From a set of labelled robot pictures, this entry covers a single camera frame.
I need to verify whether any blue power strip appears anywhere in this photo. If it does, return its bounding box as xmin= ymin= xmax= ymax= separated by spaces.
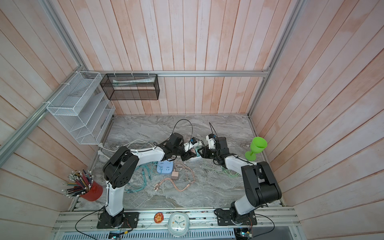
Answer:
xmin=157 ymin=161 xmax=174 ymax=175

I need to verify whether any pink usb charger plug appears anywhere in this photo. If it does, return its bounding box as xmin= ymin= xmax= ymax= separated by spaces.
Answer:
xmin=171 ymin=170 xmax=179 ymax=180

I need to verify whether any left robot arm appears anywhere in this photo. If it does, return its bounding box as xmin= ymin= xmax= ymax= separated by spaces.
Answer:
xmin=103 ymin=133 xmax=199 ymax=217

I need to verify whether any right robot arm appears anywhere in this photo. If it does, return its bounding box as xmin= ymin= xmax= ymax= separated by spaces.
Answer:
xmin=199 ymin=134 xmax=282 ymax=219

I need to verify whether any white power strip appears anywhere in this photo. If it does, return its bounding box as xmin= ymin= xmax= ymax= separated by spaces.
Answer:
xmin=189 ymin=148 xmax=202 ymax=162

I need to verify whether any green plastic goblet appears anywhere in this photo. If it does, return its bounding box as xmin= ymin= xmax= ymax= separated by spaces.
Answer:
xmin=245 ymin=137 xmax=268 ymax=162

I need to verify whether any white alarm clock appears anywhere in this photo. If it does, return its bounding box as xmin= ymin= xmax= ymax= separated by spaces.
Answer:
xmin=168 ymin=212 xmax=190 ymax=237

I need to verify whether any red round sticker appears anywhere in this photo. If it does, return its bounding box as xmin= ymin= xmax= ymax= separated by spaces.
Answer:
xmin=154 ymin=212 xmax=164 ymax=224

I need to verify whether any black mesh basket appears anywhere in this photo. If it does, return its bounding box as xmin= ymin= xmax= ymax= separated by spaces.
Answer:
xmin=101 ymin=73 xmax=160 ymax=101

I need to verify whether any red pencil cup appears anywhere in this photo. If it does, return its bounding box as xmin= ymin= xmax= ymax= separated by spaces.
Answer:
xmin=62 ymin=170 xmax=103 ymax=202

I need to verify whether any pink charging cable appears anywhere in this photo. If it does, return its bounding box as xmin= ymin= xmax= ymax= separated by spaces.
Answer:
xmin=153 ymin=160 xmax=196 ymax=193

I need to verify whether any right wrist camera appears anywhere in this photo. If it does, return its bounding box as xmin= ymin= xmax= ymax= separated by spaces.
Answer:
xmin=206 ymin=134 xmax=216 ymax=150

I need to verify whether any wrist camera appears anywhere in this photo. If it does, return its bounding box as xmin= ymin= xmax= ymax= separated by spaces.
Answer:
xmin=206 ymin=134 xmax=216 ymax=150
xmin=184 ymin=137 xmax=202 ymax=152

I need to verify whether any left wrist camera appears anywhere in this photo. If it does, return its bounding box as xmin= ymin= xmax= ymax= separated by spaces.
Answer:
xmin=184 ymin=137 xmax=202 ymax=152

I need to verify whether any light green cable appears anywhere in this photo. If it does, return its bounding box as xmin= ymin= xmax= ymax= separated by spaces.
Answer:
xmin=206 ymin=164 xmax=241 ymax=178

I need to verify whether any teal charging cable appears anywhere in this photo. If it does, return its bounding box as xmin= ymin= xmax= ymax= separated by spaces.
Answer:
xmin=124 ymin=163 xmax=158 ymax=194

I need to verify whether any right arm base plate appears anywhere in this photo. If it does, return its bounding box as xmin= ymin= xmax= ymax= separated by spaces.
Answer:
xmin=214 ymin=209 xmax=257 ymax=226

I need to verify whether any white power cord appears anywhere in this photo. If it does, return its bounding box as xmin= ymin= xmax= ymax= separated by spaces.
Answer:
xmin=97 ymin=138 xmax=155 ymax=160

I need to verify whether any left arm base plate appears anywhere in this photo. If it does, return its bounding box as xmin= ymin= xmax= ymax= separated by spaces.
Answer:
xmin=97 ymin=211 xmax=140 ymax=229

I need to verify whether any white wire mesh shelf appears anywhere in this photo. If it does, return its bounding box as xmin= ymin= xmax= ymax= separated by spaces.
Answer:
xmin=47 ymin=72 xmax=115 ymax=145

